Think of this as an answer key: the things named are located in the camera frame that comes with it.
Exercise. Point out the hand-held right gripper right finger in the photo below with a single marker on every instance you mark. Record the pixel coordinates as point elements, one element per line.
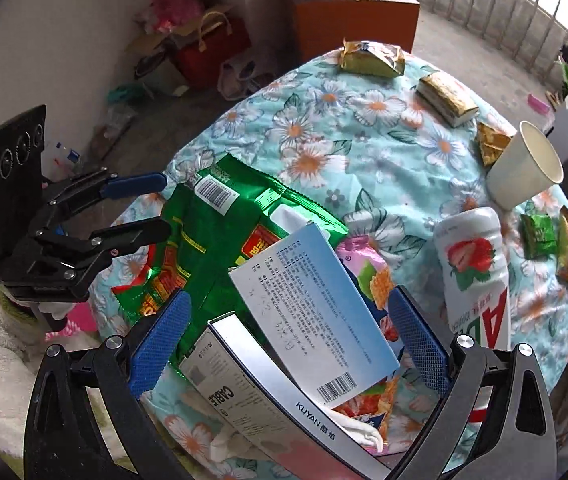
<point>416,340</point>

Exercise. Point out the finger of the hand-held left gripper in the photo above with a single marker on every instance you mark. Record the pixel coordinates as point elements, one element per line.
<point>133,235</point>
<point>133,183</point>

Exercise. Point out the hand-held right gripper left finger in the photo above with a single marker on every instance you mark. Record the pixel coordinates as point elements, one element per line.
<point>161,345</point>

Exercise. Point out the green snack bag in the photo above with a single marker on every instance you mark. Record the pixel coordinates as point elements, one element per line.
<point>213,240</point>

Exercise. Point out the pink snack bag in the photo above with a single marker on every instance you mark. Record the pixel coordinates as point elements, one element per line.
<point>371,270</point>

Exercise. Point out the white strawberry drink bottle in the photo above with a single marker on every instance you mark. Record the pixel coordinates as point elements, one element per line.
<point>469,260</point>

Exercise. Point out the light blue cardboard box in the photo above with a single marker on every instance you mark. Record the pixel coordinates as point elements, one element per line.
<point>309,310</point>

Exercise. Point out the clear plastic bottle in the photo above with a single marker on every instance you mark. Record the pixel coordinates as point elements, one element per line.
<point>68,156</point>

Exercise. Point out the person's pink patterned clothing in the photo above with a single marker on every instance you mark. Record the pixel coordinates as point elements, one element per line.
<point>81,319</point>

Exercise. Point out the green plastic bag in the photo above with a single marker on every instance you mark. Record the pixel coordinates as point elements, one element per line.
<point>123,93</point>

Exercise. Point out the white plastic bag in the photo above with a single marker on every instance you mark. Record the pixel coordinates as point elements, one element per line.
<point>236,75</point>

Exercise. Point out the red gift bag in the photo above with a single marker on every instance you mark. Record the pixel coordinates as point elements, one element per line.
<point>213,55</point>

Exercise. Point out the small green packet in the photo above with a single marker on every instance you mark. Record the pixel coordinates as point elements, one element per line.
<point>539,235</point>

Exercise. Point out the pink plastic bag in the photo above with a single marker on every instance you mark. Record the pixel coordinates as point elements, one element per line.
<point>168,7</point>

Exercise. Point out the white paper cup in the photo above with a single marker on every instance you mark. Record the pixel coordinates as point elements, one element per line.
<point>519,175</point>

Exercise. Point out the floral blue blanket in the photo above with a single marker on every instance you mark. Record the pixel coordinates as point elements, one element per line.
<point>324,125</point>

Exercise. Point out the small gold packet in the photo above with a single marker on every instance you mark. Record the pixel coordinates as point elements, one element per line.
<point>491,142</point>

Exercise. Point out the gold white cake packet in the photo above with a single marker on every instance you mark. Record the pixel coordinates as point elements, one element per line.
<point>446,97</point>

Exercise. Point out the small pink container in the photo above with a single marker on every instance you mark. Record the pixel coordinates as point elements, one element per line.
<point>539,102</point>

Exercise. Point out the yellow green snack packet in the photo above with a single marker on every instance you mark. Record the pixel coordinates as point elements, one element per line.
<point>371,57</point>

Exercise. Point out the orange wooden box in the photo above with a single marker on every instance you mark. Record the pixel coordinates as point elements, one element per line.
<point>354,20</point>

